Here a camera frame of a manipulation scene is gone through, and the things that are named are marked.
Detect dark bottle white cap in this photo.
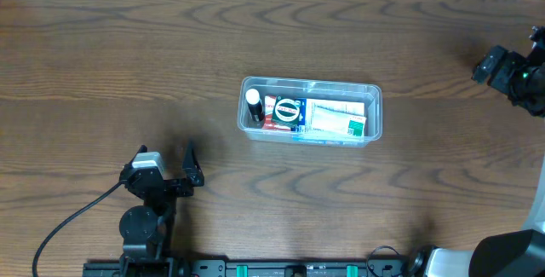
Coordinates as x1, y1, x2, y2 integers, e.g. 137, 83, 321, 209
244, 89, 265, 122

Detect green Zam-Buk box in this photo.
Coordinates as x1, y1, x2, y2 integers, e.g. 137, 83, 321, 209
272, 96, 301, 128

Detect blue medicine box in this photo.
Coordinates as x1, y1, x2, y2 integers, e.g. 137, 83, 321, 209
295, 98, 367, 139

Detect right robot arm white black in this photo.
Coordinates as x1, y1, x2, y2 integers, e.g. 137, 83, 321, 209
402, 26, 544, 276

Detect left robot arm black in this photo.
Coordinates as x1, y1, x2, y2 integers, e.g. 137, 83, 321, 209
119, 143, 204, 263

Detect clear plastic container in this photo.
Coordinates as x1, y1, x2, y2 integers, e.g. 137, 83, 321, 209
238, 77, 382, 147

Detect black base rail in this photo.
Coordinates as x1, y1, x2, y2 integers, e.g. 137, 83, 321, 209
82, 257, 419, 277

